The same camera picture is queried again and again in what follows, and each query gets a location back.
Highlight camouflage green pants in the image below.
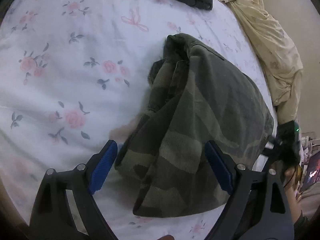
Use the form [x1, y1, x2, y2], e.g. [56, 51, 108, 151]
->
[115, 34, 274, 218]

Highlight right hand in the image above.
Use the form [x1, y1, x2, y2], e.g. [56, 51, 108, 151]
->
[284, 167, 302, 224]

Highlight cream patterned duvet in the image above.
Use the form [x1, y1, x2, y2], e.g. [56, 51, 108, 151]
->
[218, 0, 303, 124]

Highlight white floral bed sheet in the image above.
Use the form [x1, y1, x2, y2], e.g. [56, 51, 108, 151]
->
[1, 0, 276, 224]

